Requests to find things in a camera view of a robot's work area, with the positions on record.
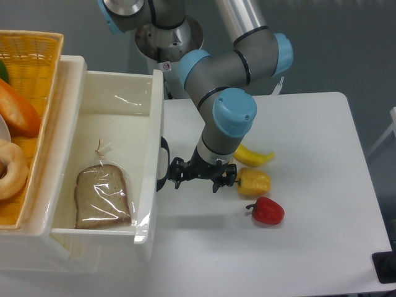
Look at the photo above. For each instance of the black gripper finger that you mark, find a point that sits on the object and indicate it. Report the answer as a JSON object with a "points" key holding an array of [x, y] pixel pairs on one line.
{"points": [[177, 170], [224, 175]]}

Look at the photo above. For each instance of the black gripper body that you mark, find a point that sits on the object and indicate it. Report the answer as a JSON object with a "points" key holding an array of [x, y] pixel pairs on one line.
{"points": [[198, 168]]}

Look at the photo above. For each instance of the white top drawer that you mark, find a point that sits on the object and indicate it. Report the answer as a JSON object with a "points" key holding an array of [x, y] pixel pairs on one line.
{"points": [[125, 111]]}

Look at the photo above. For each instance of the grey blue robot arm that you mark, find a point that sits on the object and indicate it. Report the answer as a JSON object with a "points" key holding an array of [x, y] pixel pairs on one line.
{"points": [[215, 85]]}

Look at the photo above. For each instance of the white drawer cabinet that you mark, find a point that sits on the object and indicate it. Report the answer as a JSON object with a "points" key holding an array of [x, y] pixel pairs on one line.
{"points": [[33, 245]]}

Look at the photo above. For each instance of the yellow toy bell pepper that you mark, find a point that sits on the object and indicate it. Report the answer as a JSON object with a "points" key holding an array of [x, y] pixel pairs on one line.
{"points": [[252, 182]]}

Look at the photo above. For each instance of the yellow toy banana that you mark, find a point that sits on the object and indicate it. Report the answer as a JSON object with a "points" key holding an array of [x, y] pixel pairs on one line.
{"points": [[251, 158]]}

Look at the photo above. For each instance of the red toy bell pepper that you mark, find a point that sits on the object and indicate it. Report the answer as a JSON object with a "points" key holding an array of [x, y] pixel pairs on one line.
{"points": [[266, 211]]}

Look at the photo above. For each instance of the bagged brown bread slice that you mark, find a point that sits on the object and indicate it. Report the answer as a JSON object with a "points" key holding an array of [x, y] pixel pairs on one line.
{"points": [[102, 194]]}

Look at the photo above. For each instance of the orange toy baguette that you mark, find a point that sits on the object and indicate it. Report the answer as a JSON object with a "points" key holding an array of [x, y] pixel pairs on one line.
{"points": [[19, 114]]}

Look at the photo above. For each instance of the beige toy bagel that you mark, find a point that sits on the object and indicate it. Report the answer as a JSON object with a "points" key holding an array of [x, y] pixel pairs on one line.
{"points": [[17, 169]]}

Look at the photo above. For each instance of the white plate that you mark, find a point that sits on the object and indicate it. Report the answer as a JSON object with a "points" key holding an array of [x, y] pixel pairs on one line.
{"points": [[4, 130]]}

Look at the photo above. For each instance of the black device at edge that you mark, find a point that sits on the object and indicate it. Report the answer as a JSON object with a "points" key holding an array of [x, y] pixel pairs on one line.
{"points": [[384, 264]]}

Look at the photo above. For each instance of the yellow wicker basket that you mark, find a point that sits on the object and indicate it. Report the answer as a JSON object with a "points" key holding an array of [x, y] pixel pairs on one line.
{"points": [[31, 59]]}

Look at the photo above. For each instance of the green toy vegetable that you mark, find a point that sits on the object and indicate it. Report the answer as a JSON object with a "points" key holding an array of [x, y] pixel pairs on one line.
{"points": [[3, 72]]}

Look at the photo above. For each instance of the white frame at right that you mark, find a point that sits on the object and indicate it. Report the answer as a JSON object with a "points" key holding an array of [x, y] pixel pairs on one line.
{"points": [[384, 140]]}

